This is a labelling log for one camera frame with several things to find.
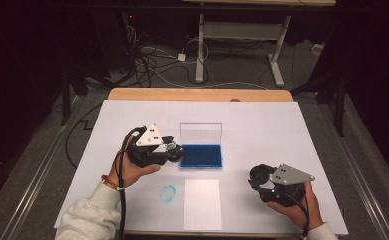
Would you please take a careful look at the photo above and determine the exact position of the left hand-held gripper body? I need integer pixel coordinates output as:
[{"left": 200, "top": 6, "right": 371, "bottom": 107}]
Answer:
[{"left": 127, "top": 123, "right": 170, "bottom": 168}]

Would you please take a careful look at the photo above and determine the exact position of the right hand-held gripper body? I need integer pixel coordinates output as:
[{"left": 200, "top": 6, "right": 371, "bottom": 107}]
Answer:
[{"left": 258, "top": 163, "right": 316, "bottom": 208}]

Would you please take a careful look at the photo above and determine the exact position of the stamp with clear handle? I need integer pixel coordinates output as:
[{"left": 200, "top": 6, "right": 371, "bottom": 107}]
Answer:
[{"left": 165, "top": 139, "right": 185, "bottom": 164}]

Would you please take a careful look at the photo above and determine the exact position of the blue ink pad clear case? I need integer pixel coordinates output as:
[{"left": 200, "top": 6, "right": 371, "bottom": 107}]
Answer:
[{"left": 179, "top": 122, "right": 224, "bottom": 170}]

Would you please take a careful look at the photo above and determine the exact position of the person's left hand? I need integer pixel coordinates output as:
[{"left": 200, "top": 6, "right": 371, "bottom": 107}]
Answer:
[{"left": 113, "top": 134, "right": 162, "bottom": 188}]

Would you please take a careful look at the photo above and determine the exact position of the person's right hand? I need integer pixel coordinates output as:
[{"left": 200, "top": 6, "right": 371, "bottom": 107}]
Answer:
[{"left": 266, "top": 181, "right": 324, "bottom": 231}]

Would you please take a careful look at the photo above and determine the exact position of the blue ink smudge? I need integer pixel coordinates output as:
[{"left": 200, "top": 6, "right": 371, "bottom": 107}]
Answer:
[{"left": 159, "top": 184, "right": 178, "bottom": 204}]

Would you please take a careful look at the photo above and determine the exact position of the white table cover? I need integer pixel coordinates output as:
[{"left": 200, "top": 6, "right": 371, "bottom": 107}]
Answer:
[{"left": 54, "top": 99, "right": 350, "bottom": 237}]

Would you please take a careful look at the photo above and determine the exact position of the wooden table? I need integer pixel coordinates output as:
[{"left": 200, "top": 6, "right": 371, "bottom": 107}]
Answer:
[{"left": 107, "top": 87, "right": 294, "bottom": 103}]

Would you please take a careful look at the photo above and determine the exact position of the white paper sheet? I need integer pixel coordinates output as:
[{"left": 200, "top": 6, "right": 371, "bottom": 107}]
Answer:
[{"left": 183, "top": 179, "right": 223, "bottom": 232}]

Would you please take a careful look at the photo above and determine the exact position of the black metal stand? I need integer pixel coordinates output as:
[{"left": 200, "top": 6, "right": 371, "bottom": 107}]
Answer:
[
  {"left": 291, "top": 70, "right": 347, "bottom": 138},
  {"left": 59, "top": 64, "right": 83, "bottom": 127}
]

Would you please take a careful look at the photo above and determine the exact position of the white power strip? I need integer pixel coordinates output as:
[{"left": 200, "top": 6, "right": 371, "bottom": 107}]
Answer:
[{"left": 310, "top": 43, "right": 326, "bottom": 56}]

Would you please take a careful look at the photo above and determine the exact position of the right hand-held gripper black cable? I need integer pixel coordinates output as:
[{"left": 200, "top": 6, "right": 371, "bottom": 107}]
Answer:
[{"left": 279, "top": 190, "right": 312, "bottom": 239}]

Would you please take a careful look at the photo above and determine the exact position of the hand-held gripper black cable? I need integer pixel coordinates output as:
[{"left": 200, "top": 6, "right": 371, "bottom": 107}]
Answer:
[
  {"left": 114, "top": 125, "right": 148, "bottom": 240},
  {"left": 279, "top": 190, "right": 312, "bottom": 239}
]

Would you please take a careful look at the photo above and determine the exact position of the red bracelet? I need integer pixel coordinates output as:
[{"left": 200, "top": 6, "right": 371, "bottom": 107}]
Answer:
[{"left": 100, "top": 174, "right": 125, "bottom": 192}]

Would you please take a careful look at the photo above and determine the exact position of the left hand-held gripper black cable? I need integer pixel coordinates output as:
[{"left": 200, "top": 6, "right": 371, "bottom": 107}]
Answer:
[{"left": 114, "top": 125, "right": 148, "bottom": 240}]

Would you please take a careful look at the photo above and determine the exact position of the metal floor rail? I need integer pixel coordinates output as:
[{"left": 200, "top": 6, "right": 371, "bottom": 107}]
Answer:
[
  {"left": 317, "top": 102, "right": 389, "bottom": 240},
  {"left": 0, "top": 95, "right": 84, "bottom": 240}
]

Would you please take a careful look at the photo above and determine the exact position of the grey floor cable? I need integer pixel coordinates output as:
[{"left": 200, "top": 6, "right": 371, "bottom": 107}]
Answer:
[{"left": 153, "top": 70, "right": 270, "bottom": 91}]

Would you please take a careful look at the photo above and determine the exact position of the tangle of black floor cables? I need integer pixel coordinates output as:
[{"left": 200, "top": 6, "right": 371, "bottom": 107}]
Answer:
[{"left": 123, "top": 23, "right": 210, "bottom": 88}]

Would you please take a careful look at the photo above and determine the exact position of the thin black floor cable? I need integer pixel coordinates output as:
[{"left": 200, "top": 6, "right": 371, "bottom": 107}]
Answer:
[{"left": 64, "top": 104, "right": 104, "bottom": 170}]

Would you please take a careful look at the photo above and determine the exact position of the white metal desk frame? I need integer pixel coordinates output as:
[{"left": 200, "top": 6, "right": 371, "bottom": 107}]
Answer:
[{"left": 181, "top": 0, "right": 337, "bottom": 88}]

